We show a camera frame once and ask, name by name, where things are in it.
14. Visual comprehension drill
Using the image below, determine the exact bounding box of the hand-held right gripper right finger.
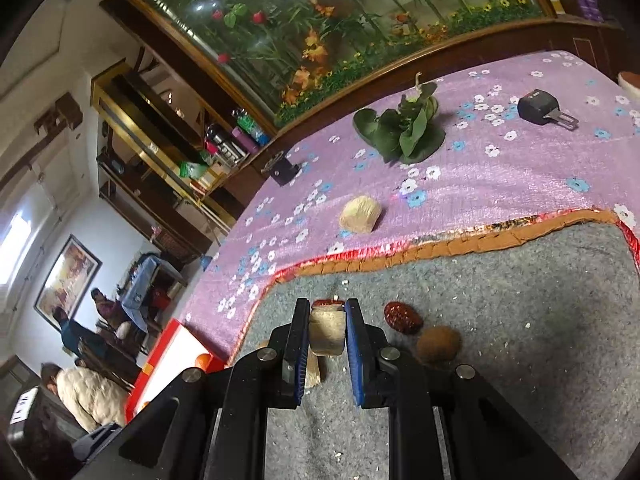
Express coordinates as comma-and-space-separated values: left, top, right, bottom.
344, 298, 576, 480

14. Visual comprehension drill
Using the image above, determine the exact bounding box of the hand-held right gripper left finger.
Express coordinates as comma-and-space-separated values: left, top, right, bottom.
75, 297, 312, 480

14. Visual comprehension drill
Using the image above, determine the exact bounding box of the pale corn cob piece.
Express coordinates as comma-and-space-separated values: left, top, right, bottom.
339, 196, 382, 235
309, 308, 347, 357

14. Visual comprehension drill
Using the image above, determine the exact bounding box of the red and white tray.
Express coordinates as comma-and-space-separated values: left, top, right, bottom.
125, 317, 228, 423

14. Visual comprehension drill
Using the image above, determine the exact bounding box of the grey felt mat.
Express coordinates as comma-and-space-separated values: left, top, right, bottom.
227, 207, 640, 480

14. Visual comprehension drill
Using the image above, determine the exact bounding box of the table with blue cloth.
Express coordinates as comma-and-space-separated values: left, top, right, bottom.
120, 254, 189, 331

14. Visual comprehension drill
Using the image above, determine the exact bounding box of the black block stand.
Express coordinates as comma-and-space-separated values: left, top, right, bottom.
261, 152, 307, 187

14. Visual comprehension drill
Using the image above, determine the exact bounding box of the green packet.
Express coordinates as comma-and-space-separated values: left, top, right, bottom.
179, 160, 209, 181

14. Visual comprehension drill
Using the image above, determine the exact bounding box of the purple bottle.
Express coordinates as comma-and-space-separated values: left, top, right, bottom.
231, 127, 258, 151

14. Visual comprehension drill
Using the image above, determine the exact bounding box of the bottles and flask group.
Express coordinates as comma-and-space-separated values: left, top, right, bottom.
206, 125, 248, 161

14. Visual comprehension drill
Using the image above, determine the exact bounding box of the green bok choy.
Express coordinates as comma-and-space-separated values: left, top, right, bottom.
352, 72, 447, 165

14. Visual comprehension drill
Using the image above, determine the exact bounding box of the green bottle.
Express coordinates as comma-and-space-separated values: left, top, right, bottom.
236, 109, 271, 144

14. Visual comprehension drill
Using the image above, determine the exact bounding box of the black electronic device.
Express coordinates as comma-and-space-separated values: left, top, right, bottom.
7, 385, 87, 480

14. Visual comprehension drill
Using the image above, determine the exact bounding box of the gold framed glass cabinet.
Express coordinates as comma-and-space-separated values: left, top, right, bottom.
90, 62, 239, 231

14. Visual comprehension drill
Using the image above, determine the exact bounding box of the black seat belt buckle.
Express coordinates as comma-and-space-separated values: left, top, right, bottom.
516, 89, 581, 132

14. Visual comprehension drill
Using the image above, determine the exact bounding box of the planted glass display case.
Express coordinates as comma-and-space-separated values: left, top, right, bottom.
107, 0, 558, 129

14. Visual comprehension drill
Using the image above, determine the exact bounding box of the framed wall picture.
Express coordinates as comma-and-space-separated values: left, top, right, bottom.
32, 234, 103, 332

